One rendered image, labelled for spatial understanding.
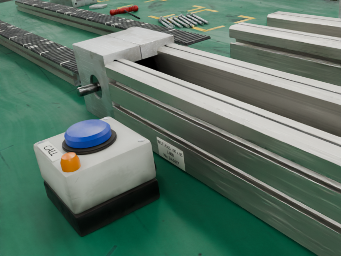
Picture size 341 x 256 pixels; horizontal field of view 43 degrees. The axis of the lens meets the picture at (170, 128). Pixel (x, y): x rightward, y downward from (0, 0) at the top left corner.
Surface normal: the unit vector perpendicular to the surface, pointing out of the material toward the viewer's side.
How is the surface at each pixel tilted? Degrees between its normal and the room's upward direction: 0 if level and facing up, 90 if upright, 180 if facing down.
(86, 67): 90
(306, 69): 90
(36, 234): 0
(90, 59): 90
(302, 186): 90
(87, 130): 3
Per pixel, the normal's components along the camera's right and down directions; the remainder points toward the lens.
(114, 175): 0.57, 0.29
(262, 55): -0.81, 0.34
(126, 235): -0.12, -0.89
